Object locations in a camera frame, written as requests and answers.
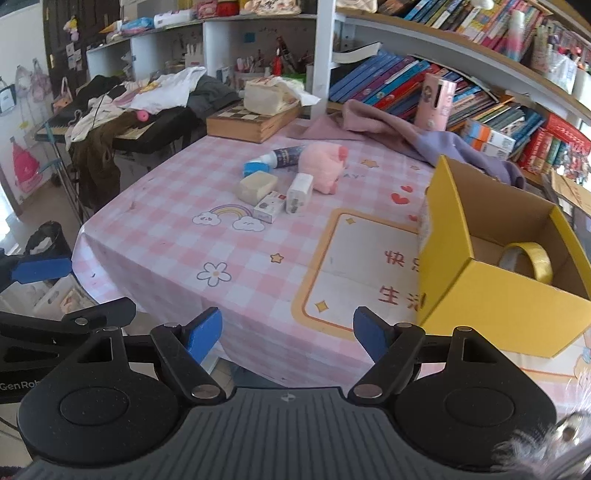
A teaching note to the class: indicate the blue small packet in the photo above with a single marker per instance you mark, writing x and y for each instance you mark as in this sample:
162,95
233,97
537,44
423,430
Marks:
255,166

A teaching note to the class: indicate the wooden chess box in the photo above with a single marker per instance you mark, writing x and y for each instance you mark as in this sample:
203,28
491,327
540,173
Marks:
238,123

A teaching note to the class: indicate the pink cylindrical case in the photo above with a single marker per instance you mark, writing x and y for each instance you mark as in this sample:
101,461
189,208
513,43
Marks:
435,104

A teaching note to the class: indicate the white blue bottle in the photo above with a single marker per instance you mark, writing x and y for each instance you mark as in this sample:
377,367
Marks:
281,158

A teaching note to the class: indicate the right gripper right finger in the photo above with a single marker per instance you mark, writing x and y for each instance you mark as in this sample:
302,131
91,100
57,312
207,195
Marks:
394,350

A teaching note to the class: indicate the pink checkered tablecloth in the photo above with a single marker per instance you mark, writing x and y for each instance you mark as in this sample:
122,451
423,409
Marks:
178,241

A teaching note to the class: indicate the beige soap block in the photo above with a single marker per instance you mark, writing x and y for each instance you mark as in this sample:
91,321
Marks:
255,187

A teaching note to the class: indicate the red thick dictionary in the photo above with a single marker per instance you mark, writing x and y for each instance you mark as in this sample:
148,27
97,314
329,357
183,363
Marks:
567,133

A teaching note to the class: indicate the orange blue box lower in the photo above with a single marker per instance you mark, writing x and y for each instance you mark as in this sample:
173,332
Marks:
487,148

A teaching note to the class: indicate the red white small box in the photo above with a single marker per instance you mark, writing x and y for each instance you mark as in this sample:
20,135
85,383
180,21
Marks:
270,207

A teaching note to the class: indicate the yellow tape roll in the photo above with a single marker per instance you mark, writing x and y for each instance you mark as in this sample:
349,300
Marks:
516,254

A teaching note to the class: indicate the pink plush toy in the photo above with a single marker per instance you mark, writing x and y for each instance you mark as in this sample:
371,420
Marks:
325,162

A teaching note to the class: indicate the tissue pack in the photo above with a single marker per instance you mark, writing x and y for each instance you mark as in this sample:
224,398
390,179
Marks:
273,95

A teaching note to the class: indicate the pink purple cloth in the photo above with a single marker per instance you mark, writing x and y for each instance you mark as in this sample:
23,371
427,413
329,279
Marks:
358,121

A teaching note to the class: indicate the white garment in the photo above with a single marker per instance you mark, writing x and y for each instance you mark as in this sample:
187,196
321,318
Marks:
166,92

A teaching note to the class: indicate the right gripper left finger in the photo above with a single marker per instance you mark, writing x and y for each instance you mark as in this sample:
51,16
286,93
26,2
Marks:
180,351

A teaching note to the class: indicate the white bookshelf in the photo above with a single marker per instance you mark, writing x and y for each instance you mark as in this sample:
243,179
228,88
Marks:
222,40

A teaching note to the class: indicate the white power adapter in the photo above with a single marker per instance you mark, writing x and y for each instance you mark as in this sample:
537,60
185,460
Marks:
299,193

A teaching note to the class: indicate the orange blue box upper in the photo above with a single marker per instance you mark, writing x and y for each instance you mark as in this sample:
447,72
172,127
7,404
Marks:
479,135

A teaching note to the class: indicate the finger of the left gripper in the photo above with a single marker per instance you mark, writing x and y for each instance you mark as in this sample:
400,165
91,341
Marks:
26,269

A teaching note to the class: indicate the orange blue box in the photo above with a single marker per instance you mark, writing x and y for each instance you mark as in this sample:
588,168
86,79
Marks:
479,135
487,148

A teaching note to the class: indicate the yellow cardboard box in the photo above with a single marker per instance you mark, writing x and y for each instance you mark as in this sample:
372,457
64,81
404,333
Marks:
466,221

